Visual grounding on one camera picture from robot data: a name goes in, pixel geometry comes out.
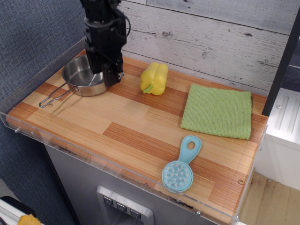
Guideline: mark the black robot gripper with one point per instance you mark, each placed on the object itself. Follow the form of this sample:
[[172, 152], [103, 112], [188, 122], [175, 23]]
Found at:
[[104, 42]]

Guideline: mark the stainless steel pot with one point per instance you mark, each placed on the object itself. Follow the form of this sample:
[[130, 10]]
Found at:
[[80, 79]]

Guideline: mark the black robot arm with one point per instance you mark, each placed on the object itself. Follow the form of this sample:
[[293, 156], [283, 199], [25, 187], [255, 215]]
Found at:
[[104, 11]]

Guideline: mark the yellow toy bell pepper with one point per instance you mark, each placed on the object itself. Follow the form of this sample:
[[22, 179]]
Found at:
[[154, 78]]

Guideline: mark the green knitted cloth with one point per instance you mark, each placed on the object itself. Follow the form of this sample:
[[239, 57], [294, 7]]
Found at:
[[224, 113]]

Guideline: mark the grey toy fridge cabinet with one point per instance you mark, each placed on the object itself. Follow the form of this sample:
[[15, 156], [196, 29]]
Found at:
[[105, 193]]

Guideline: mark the light blue scrubbing brush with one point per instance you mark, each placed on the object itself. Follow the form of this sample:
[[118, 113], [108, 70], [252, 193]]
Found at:
[[177, 176]]

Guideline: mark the yellow object bottom left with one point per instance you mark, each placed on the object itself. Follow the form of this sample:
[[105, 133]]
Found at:
[[28, 220]]

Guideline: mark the clear acrylic table guard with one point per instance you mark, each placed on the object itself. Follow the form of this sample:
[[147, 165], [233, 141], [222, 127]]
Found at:
[[136, 131]]

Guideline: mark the white side cabinet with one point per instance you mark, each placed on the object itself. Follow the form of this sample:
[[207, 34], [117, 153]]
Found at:
[[278, 157]]

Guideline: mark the black right frame post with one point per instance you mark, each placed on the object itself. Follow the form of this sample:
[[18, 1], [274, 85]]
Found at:
[[283, 66]]

